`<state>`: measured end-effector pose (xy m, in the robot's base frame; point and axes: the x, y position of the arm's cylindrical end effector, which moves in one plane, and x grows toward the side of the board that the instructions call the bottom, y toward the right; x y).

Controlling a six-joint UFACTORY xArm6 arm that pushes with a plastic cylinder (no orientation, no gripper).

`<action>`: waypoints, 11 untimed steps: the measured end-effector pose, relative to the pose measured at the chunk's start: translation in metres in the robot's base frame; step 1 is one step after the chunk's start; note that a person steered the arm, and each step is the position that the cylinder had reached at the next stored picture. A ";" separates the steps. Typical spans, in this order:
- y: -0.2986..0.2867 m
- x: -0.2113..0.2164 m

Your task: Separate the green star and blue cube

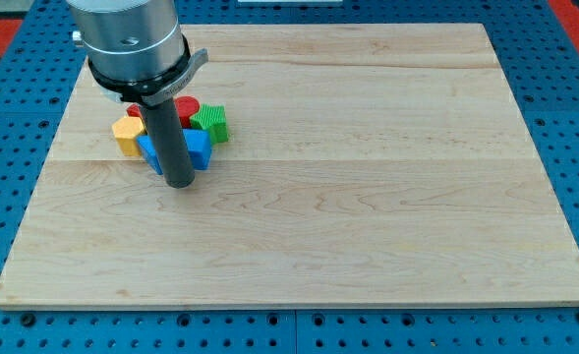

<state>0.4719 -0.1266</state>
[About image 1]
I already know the blue perforated table plate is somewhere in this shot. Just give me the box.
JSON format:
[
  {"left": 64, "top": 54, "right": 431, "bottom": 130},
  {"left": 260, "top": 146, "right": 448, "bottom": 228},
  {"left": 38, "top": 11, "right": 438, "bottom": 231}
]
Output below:
[{"left": 0, "top": 1, "right": 579, "bottom": 353}]

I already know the blue cube block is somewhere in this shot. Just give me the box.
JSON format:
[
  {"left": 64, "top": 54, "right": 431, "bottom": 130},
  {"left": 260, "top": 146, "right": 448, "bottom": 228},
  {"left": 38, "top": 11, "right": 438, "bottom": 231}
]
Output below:
[{"left": 136, "top": 129, "right": 212, "bottom": 175}]

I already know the green star block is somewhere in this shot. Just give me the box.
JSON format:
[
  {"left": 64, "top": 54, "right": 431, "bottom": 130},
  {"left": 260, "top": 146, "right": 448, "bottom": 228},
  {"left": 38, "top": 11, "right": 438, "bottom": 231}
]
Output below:
[{"left": 190, "top": 104, "right": 229, "bottom": 145}]

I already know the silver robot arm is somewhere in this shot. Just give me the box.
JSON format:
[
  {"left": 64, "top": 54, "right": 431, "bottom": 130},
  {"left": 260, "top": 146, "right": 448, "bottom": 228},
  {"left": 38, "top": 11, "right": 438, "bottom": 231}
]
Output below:
[{"left": 67, "top": 0, "right": 208, "bottom": 189}]

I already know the yellow hexagon block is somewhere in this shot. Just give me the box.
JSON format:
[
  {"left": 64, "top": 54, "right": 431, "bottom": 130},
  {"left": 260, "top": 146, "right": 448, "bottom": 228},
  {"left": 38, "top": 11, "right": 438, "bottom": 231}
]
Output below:
[{"left": 111, "top": 116, "right": 145, "bottom": 156}]

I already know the red cylinder block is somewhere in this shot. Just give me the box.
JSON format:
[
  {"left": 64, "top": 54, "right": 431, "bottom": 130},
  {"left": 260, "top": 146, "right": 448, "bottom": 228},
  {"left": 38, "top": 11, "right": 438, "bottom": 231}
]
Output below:
[{"left": 174, "top": 96, "right": 201, "bottom": 129}]

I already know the small red block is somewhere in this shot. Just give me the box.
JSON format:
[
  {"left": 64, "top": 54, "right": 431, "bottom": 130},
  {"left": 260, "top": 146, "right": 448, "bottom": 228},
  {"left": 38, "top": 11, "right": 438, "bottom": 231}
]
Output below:
[{"left": 126, "top": 104, "right": 142, "bottom": 118}]

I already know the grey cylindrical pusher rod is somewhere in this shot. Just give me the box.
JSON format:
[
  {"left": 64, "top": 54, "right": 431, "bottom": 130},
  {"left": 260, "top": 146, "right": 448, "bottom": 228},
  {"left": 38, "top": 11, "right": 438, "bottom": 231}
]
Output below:
[{"left": 140, "top": 98, "right": 195, "bottom": 189}]

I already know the black clamp mount ring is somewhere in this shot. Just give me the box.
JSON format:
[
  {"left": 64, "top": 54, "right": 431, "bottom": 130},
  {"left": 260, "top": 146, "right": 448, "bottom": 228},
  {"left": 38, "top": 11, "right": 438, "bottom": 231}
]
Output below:
[{"left": 87, "top": 34, "right": 208, "bottom": 106}]

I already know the wooden board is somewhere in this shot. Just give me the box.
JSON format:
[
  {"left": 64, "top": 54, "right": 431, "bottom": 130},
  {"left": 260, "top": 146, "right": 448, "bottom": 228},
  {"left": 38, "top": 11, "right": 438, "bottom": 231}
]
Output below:
[{"left": 0, "top": 24, "right": 579, "bottom": 311}]

